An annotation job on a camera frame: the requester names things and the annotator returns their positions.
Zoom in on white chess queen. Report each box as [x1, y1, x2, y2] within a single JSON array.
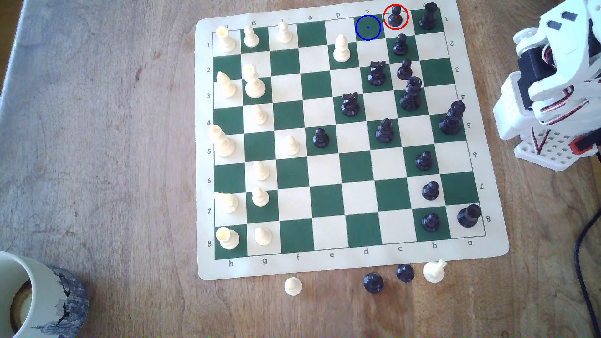
[[242, 64, 266, 99]]

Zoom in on black chess bishop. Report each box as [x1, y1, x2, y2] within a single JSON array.
[[376, 118, 394, 144]]

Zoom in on white mug with skyline print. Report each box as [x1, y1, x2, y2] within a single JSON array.
[[0, 251, 89, 338]]

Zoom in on black cable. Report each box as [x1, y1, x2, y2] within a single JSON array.
[[575, 150, 601, 329]]

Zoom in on black chess rook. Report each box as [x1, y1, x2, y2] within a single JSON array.
[[419, 2, 439, 31], [457, 204, 482, 228]]

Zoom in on white chess rook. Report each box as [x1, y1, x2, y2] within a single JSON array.
[[214, 26, 237, 53], [215, 227, 240, 250]]

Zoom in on green white chess board mat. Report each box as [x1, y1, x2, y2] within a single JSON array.
[[194, 0, 511, 281]]

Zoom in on white chess bishop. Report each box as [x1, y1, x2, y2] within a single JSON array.
[[216, 71, 237, 98], [333, 34, 351, 63]]

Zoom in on white chess king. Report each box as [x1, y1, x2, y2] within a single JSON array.
[[208, 124, 235, 157]]

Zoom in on red black white servo wires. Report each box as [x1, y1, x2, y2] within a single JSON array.
[[528, 126, 551, 156]]

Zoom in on black chess queen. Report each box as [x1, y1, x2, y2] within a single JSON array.
[[400, 76, 423, 112]]

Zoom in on orange clamp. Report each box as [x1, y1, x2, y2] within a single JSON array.
[[569, 136, 598, 155]]

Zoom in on white chess knight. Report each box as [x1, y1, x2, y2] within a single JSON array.
[[423, 259, 447, 284], [214, 192, 239, 214]]

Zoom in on black chess king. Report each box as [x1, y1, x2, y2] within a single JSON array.
[[439, 100, 466, 136]]

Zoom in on black chess knight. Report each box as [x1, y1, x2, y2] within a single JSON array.
[[367, 61, 387, 86], [341, 92, 360, 117]]

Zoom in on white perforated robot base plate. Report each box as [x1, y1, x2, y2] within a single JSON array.
[[514, 127, 598, 172]]

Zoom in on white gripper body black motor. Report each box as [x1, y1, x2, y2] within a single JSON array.
[[514, 0, 593, 83]]

